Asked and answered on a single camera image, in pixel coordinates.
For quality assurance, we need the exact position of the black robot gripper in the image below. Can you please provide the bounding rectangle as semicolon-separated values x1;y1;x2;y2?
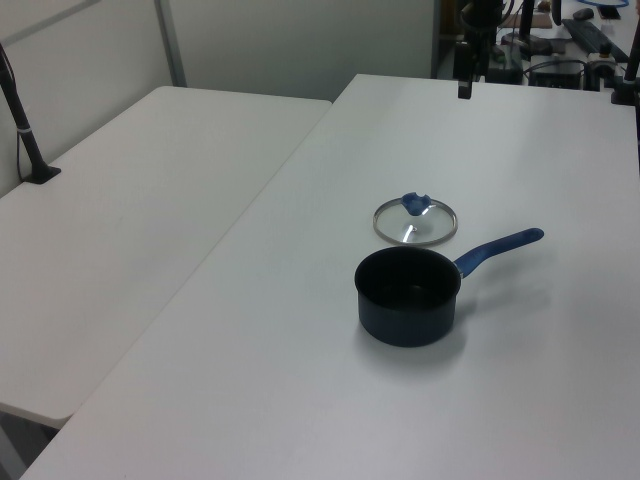
455;0;504;100

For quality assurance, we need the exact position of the glass lid with blue knob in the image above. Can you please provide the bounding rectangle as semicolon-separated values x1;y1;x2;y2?
372;190;459;247

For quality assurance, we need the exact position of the black electronics box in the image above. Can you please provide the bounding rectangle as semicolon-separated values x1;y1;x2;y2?
528;58;587;90

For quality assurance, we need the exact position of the black computer keyboard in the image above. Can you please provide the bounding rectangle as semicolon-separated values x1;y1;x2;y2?
561;18;629;57

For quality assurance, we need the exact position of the white folding side table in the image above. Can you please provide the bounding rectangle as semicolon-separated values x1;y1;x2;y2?
0;85;334;422

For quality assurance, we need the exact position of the black camera stand with clamp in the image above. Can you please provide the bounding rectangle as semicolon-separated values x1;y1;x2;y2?
609;0;640;106

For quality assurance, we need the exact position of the dark saucepan with blue handle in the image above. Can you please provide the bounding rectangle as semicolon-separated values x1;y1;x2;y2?
354;227;545;349

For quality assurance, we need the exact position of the grey metal partition post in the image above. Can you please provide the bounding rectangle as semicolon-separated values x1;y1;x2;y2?
153;0;189;89

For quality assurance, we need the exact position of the black camera stand with base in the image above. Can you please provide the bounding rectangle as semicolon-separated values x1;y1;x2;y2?
0;42;63;186

